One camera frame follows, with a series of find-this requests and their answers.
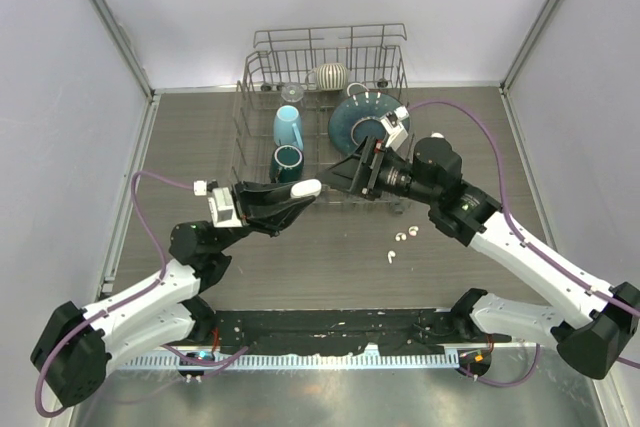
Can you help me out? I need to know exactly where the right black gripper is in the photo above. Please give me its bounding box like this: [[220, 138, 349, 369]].
[[315, 135, 439, 207]]

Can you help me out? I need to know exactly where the white slotted cable duct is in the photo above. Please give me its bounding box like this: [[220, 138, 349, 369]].
[[121, 345, 459, 371]]

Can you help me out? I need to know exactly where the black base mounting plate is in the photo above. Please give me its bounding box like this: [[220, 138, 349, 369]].
[[182, 308, 511, 357]]

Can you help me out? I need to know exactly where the small clear glass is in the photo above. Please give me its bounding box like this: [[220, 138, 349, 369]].
[[280, 83, 305, 104]]

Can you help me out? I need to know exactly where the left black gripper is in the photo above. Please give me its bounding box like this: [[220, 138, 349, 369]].
[[212, 180, 313, 254]]

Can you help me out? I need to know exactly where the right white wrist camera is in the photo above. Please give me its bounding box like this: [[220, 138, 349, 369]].
[[379, 106, 409, 151]]

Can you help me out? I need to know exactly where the large blue ceramic plate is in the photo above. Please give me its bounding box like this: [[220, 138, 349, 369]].
[[328, 91, 403, 156]]

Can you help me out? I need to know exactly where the white earbud charging case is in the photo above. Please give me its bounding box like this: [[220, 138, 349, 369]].
[[290, 179, 322, 199]]

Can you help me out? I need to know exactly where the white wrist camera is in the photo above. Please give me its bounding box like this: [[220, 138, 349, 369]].
[[193, 180, 242, 228], [379, 106, 409, 151]]

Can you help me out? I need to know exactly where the grey wire dish rack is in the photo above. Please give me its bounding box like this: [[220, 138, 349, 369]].
[[229, 22, 408, 182]]

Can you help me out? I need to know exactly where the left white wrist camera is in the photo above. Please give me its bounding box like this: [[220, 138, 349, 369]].
[[193, 180, 242, 228]]

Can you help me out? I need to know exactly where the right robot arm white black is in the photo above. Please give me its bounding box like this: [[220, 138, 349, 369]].
[[317, 137, 639, 380]]

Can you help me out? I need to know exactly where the light blue mug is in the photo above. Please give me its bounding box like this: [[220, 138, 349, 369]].
[[273, 105, 304, 151]]

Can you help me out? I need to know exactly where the dark green mug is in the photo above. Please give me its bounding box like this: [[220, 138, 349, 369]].
[[269, 145, 304, 183]]

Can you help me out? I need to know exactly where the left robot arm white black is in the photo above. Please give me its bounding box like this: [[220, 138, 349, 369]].
[[30, 179, 322, 418]]

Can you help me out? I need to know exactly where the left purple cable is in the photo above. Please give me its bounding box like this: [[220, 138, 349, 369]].
[[35, 170, 251, 418]]

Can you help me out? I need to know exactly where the striped beige ceramic jar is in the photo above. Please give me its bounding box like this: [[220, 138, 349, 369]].
[[305, 62, 349, 92]]

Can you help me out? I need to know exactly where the white rimmed cup behind plate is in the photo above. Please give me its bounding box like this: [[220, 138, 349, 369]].
[[346, 82, 369, 97]]

